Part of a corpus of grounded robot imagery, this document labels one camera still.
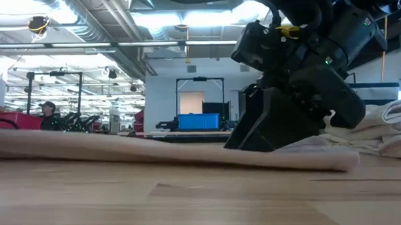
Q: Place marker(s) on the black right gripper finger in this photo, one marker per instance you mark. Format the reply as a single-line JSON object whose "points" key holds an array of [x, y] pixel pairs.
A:
{"points": [[337, 97], [271, 126]]}

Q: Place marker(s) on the white towel thin grey lines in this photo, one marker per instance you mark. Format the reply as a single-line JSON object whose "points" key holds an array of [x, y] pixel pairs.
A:
{"points": [[388, 117]]}

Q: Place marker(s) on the plain beige towel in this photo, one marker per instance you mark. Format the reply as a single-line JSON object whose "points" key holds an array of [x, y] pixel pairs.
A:
{"points": [[155, 151]]}

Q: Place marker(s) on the black background robot arm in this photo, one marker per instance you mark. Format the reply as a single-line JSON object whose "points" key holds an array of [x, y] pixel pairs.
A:
{"points": [[165, 125]]}

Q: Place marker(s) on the navy fabric basket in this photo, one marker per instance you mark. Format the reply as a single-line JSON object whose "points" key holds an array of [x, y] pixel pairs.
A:
{"points": [[373, 93]]}

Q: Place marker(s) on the blue plastic bin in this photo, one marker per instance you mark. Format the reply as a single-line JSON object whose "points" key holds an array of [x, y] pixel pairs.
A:
{"points": [[197, 122]]}

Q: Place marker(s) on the ceiling strip light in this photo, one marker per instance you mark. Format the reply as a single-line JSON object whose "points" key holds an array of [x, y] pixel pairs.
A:
{"points": [[17, 45], [148, 43], [81, 44], [211, 42]]}

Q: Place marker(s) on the black background robot arms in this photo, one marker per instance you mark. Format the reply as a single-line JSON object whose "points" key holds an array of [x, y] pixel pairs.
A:
{"points": [[77, 121]]}

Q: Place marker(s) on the person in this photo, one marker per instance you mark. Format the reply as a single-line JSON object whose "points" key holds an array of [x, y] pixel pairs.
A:
{"points": [[48, 117]]}

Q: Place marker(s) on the red bin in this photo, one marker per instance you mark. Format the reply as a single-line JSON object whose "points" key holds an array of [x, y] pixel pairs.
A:
{"points": [[23, 121]]}

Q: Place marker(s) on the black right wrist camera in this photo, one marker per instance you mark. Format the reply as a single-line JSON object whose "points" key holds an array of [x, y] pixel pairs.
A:
{"points": [[251, 47]]}

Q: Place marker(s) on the black metal table frame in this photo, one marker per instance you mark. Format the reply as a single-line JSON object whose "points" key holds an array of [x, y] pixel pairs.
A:
{"points": [[188, 139]]}

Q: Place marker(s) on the black background frame stand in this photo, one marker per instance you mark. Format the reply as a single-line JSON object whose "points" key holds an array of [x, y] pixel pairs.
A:
{"points": [[177, 100], [80, 93]]}

